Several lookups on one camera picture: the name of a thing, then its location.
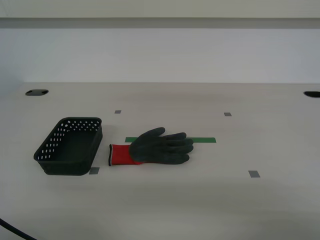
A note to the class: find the black and red work glove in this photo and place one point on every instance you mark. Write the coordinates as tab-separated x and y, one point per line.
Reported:
160	147

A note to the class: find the black perforated plastic basket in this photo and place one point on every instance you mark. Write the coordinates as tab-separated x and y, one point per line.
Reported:
72	150

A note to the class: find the green tape strip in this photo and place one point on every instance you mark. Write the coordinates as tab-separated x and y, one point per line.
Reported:
205	140

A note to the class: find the grey tape square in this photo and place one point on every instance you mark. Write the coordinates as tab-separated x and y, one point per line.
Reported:
94	171
254	174
227	114
118	111

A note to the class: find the grey wall rail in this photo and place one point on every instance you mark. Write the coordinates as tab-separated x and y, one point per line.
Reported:
160	23

